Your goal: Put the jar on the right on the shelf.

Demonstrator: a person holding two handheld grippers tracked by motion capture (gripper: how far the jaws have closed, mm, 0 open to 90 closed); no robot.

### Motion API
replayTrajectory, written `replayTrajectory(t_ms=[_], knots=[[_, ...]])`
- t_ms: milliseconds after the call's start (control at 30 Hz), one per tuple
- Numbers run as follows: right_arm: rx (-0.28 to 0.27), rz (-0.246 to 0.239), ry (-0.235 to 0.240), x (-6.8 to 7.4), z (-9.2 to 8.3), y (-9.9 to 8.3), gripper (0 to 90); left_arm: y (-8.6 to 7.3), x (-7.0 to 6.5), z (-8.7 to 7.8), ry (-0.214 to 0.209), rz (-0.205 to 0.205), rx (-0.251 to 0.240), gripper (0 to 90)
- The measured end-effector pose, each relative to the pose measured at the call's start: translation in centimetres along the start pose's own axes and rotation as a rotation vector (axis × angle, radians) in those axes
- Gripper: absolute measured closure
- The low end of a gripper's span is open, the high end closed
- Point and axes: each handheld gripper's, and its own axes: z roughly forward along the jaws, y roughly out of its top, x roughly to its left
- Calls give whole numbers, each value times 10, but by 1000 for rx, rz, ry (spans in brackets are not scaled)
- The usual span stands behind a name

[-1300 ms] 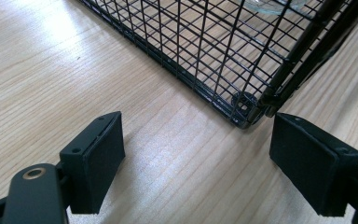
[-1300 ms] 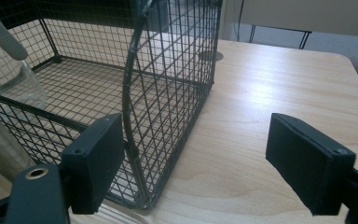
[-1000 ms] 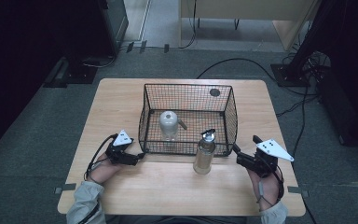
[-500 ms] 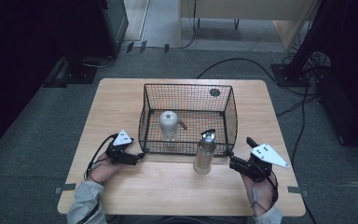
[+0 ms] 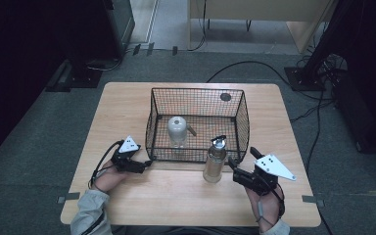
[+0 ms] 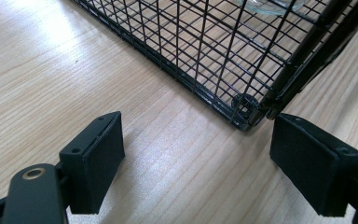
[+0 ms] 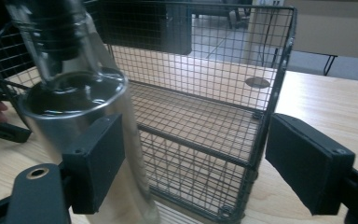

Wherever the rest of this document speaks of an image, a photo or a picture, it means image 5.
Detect steel bottle with black lid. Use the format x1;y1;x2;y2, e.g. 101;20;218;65
202;134;228;184

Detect thin black hanging cable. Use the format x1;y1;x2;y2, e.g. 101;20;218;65
187;0;209;52

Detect long black floor cable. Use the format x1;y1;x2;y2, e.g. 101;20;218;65
206;60;335;102

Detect light wooden desk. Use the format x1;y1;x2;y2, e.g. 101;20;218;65
187;0;338;55

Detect black wire basket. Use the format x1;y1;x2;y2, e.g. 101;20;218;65
145;87;251;165

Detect person's right hand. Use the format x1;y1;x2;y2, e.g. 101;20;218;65
245;185;286;227

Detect left hand-held gripper black cable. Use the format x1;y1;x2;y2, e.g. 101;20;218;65
88;140;125;191

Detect clear bottle with white cap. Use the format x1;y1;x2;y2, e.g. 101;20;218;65
166;116;198;149

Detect white floor cable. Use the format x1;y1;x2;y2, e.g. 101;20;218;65
86;57;123;72

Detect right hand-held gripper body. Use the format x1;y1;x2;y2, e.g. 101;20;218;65
233;154;298;196

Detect hand-held gripper black cable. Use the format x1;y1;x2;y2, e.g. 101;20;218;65
255;175;287;227
88;140;125;191

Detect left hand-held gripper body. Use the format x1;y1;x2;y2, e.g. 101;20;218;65
111;135;147;174

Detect dark stand with flat base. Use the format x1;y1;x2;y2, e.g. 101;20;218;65
45;58;104;93

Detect black stand with square base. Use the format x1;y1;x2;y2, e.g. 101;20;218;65
283;0;349;92

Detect tangled black cable bundle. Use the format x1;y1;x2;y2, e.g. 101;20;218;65
318;53;352;111

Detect right hand-held gripper black cable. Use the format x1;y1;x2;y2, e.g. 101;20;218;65
255;175;287;227

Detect person's left hand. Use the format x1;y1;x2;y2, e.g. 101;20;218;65
91;160;129;194

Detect dark grey cabinet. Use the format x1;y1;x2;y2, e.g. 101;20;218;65
102;0;136;60

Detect person's dark trousers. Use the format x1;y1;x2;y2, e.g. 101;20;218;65
111;225;259;235

